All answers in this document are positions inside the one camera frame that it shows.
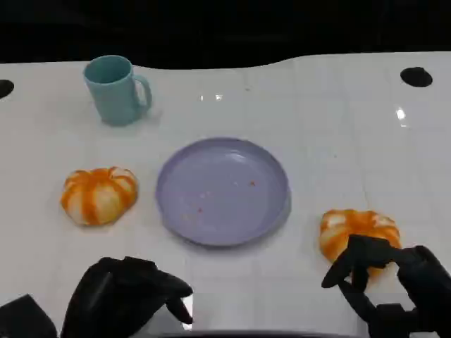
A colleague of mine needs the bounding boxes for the orange white toy bread roll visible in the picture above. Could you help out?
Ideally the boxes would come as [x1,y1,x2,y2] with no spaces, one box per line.
[319,208,402,281]
[60,166,139,227]

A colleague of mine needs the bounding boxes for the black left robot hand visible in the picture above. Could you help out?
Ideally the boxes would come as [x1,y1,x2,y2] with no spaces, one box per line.
[61,256,194,338]

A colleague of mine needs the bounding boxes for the lilac plate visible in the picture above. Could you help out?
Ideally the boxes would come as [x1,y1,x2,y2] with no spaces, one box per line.
[156,137,292,247]

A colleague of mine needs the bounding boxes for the pale green mug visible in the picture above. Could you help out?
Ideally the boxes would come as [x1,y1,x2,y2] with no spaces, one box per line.
[82,54,153,127]

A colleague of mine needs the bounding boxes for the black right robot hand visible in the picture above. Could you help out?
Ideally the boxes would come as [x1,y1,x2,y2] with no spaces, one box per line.
[321,234,451,338]

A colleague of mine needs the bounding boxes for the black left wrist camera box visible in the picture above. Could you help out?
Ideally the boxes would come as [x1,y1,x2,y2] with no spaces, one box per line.
[0,294,58,338]

